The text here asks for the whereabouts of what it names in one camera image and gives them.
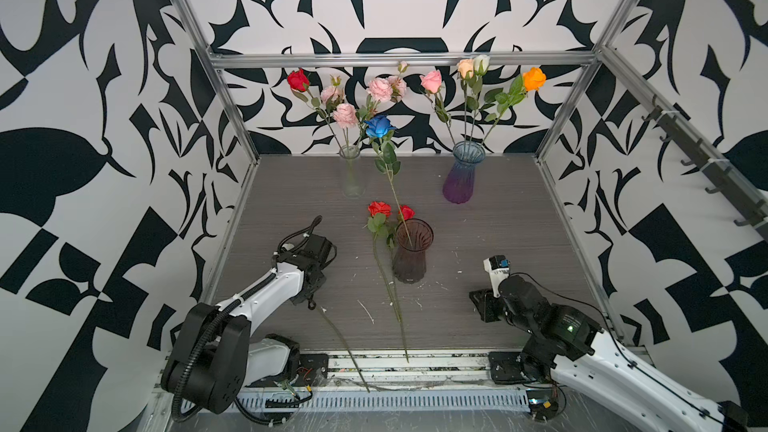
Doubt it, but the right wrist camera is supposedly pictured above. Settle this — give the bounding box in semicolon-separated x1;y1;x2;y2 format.
483;255;510;298

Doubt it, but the blue purple glass vase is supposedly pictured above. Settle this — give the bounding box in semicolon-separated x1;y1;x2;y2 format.
442;141;486;204

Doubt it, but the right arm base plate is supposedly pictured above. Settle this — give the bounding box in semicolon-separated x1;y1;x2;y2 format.
488;351;542;385

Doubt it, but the pink peony stem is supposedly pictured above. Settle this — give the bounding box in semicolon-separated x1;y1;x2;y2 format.
357;61;409;144

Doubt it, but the peach artificial rose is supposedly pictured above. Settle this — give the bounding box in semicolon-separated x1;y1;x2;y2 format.
457;58;475;138

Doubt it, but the orange artificial rose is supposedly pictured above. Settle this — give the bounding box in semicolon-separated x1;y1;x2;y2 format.
481;67;547;146

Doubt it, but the red artificial rose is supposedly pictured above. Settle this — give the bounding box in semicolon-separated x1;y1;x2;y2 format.
387;205;415;240
287;68;352;159
366;201;410;362

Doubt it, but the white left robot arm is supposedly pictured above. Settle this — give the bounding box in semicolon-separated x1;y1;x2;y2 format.
161;216;337;427

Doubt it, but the clear ribbed glass vase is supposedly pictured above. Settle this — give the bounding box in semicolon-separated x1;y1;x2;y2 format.
339;145;365;198

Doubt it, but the aluminium front rail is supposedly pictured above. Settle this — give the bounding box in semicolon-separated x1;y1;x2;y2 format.
152;346;661;394

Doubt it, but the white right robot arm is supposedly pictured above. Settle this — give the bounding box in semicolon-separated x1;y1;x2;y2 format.
469;274;748;431

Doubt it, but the pink carnation spray stem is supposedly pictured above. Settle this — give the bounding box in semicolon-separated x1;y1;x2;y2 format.
320;76;360;151

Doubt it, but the white artificial rose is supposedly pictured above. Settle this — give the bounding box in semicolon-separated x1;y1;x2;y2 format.
317;306;371;393
467;54;490;135

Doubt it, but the white cable duct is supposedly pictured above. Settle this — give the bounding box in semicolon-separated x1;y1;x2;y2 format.
240;389;530;413

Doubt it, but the blue artificial rose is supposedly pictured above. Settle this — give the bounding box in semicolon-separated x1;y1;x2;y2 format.
363;115;413;245

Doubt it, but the wall hook rail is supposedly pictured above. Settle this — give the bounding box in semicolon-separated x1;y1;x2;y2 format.
643;96;767;241

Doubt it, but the light pink artificial rose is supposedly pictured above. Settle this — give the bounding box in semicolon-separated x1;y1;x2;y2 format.
420;70;457;146

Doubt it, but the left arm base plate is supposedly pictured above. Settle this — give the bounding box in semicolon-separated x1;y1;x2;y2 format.
246;353;330;388

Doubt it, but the dark red glass vase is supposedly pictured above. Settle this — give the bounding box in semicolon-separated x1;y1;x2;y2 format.
392;218;434;284

